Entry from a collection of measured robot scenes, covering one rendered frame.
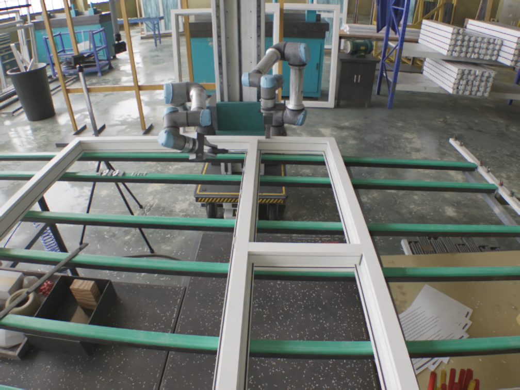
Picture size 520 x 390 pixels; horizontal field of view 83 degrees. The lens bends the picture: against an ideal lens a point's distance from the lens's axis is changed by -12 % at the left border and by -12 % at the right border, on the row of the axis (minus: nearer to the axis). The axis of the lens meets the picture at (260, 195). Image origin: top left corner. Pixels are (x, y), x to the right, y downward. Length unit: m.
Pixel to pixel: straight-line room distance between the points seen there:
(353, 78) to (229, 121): 3.09
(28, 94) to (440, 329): 5.62
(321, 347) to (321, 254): 0.31
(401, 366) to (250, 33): 2.05
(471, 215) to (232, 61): 2.41
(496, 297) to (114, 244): 2.42
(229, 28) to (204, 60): 3.08
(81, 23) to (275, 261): 9.20
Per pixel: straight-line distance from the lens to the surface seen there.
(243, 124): 2.42
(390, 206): 3.07
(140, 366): 1.29
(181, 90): 1.89
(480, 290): 1.62
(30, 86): 5.73
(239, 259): 1.05
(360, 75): 5.22
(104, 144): 2.03
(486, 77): 5.67
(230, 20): 2.34
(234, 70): 2.40
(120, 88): 4.44
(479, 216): 3.34
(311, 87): 5.41
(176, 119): 1.54
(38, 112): 5.86
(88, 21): 9.77
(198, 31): 5.32
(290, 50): 2.08
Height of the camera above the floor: 1.68
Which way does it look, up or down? 34 degrees down
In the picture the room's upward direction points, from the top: straight up
